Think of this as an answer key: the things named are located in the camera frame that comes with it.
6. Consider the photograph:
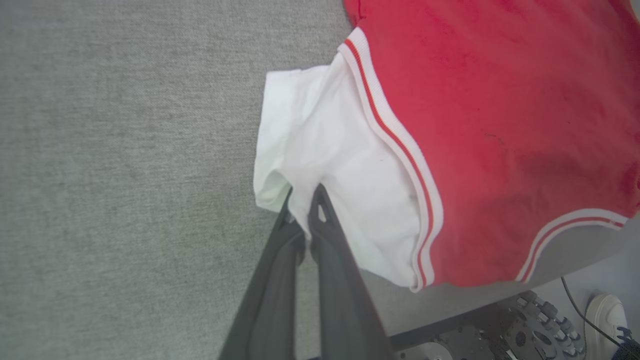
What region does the thin black floor cable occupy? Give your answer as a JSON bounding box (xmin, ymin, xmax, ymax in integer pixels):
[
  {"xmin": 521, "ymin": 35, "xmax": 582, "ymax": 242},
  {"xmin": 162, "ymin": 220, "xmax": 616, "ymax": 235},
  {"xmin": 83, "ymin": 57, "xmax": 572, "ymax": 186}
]
[{"xmin": 560, "ymin": 276, "xmax": 622, "ymax": 347}]

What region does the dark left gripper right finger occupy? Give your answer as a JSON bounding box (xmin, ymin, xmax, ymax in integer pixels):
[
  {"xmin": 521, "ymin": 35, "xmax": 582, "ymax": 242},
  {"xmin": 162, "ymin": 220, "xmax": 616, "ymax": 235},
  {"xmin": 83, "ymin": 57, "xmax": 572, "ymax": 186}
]
[{"xmin": 307, "ymin": 183, "xmax": 396, "ymax": 360}]

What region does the grey fabric work surface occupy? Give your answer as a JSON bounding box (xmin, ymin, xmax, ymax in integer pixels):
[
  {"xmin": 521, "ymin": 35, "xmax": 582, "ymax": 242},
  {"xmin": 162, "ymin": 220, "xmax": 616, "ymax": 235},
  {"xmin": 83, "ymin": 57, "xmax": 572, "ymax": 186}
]
[{"xmin": 0, "ymin": 0, "xmax": 640, "ymax": 337}]

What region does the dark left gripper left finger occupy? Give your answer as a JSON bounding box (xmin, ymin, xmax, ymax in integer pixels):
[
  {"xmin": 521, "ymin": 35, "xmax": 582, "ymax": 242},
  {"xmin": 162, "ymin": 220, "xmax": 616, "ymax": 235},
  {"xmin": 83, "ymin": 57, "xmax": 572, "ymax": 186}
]
[{"xmin": 218, "ymin": 187, "xmax": 306, "ymax": 360}]

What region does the red and white jersey garment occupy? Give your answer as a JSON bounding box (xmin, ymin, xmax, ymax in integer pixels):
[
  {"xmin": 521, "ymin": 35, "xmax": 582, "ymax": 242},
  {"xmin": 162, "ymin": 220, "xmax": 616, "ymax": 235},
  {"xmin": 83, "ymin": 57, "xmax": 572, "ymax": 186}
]
[{"xmin": 252, "ymin": 0, "xmax": 640, "ymax": 293}]

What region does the white sneaker shoe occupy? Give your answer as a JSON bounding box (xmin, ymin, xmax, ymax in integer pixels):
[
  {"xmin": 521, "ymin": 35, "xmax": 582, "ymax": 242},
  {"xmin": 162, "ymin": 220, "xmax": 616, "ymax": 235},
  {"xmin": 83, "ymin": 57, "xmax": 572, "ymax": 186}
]
[{"xmin": 583, "ymin": 293, "xmax": 629, "ymax": 360}]

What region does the grey roller robot wheel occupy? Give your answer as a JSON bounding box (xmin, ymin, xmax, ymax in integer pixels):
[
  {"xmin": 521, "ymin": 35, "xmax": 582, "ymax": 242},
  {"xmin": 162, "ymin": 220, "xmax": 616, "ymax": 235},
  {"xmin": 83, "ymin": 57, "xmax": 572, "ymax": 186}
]
[{"xmin": 501, "ymin": 290, "xmax": 587, "ymax": 360}]

